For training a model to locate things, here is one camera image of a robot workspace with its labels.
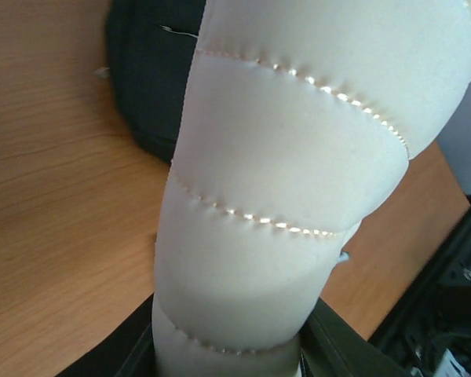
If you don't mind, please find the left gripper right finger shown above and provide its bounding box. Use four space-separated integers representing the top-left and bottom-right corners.
299 299 408 377

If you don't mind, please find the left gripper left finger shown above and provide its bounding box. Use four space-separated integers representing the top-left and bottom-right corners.
57 297 157 377

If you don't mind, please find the beige fabric pencil case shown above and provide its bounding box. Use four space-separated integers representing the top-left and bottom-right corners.
152 0 471 376

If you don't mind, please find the black student backpack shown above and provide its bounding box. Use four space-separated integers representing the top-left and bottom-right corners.
104 0 205 163

